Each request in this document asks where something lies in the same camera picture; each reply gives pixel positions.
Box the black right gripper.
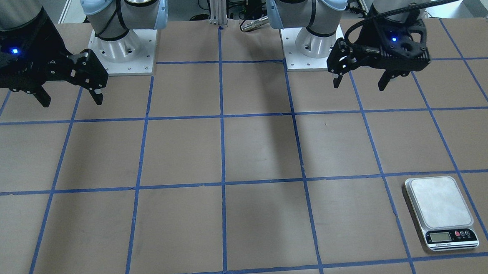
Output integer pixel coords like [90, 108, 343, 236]
[0, 8, 108, 108]

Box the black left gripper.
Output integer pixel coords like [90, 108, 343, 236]
[327, 3, 431, 91]

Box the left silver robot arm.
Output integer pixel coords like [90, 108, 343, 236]
[266, 0, 431, 90]

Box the silver digital kitchen scale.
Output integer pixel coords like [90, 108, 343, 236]
[404, 175, 479, 252]

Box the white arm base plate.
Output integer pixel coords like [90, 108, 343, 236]
[88, 29, 159, 77]
[280, 25, 343, 72]

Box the aluminium frame post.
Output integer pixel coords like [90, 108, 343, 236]
[209, 0, 228, 28]

